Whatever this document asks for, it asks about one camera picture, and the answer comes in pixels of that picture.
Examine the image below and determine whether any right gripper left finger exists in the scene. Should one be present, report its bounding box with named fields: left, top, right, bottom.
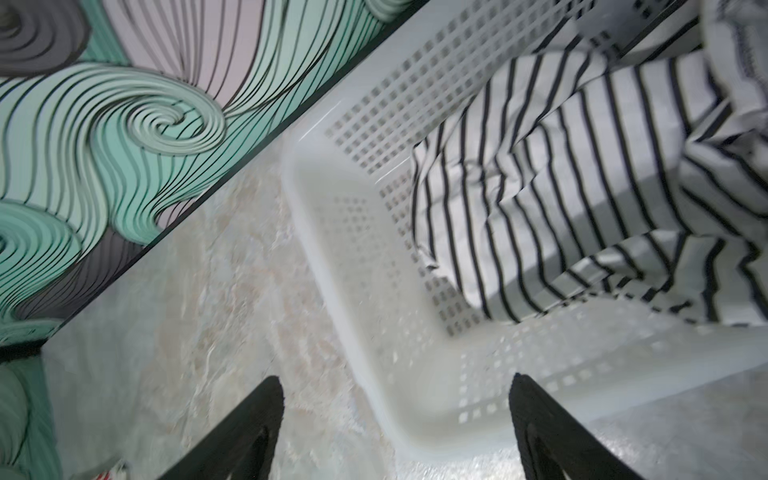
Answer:
left=161, top=376, right=284, bottom=480

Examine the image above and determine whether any red white striped tank top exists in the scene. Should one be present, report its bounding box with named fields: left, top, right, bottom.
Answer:
left=91, top=460, right=130, bottom=480

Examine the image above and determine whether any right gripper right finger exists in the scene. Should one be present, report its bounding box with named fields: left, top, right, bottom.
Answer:
left=508, top=373, right=640, bottom=480

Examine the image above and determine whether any white plastic laundry basket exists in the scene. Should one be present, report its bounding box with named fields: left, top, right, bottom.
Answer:
left=283, top=1, right=767, bottom=461

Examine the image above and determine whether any black white striped tank top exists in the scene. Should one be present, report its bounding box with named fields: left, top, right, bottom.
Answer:
left=410, top=1, right=767, bottom=326

